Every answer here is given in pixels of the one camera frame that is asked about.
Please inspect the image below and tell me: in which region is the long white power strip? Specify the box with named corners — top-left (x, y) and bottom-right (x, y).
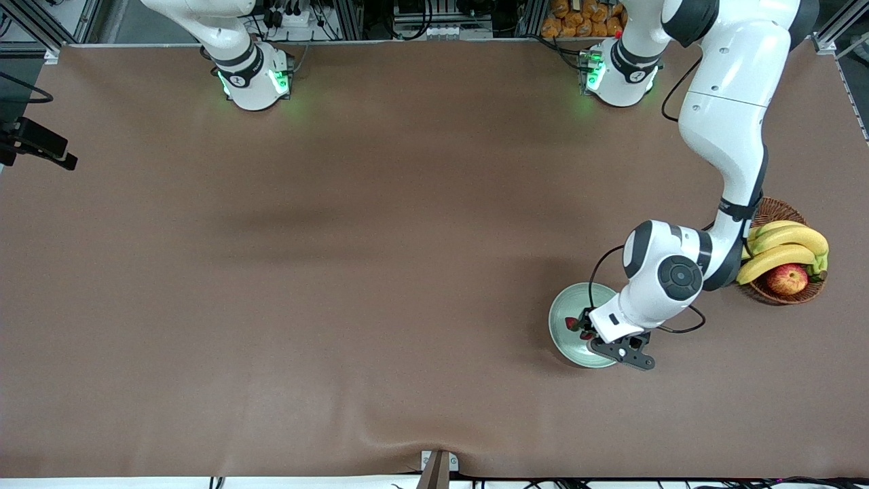
top-left (394, 24), bottom-right (494, 40)

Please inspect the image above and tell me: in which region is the brown table cloth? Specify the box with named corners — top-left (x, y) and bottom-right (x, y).
top-left (0, 37), bottom-right (869, 479)

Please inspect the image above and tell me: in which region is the brown camera pole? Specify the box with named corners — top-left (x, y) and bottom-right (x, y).
top-left (415, 452), bottom-right (450, 489)

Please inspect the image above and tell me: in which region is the pile of orange bread rolls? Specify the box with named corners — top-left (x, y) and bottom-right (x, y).
top-left (541, 0), bottom-right (627, 39)

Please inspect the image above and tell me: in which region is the grey metal bracket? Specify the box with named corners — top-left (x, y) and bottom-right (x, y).
top-left (421, 450), bottom-right (460, 473)

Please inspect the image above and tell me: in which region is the pale green round plate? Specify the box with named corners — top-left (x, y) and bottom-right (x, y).
top-left (549, 282), bottom-right (622, 369)

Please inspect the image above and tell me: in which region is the red yellow apple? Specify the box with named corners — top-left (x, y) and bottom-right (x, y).
top-left (766, 264), bottom-right (810, 296)

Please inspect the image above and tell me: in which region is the aluminium corner frame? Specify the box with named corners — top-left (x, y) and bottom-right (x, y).
top-left (0, 0), bottom-right (103, 66)
top-left (811, 0), bottom-right (869, 56)

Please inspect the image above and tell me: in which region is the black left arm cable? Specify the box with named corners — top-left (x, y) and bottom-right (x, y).
top-left (588, 58), bottom-right (707, 335)

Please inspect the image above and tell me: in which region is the white power strip with plugs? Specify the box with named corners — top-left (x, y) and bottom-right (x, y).
top-left (258, 0), bottom-right (332, 31)

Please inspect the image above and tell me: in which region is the aluminium profile post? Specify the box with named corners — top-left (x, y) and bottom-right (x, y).
top-left (333, 0), bottom-right (365, 40)
top-left (517, 0), bottom-right (548, 36)

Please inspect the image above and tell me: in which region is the brown wicker basket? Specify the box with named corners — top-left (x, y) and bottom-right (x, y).
top-left (745, 196), bottom-right (828, 305)

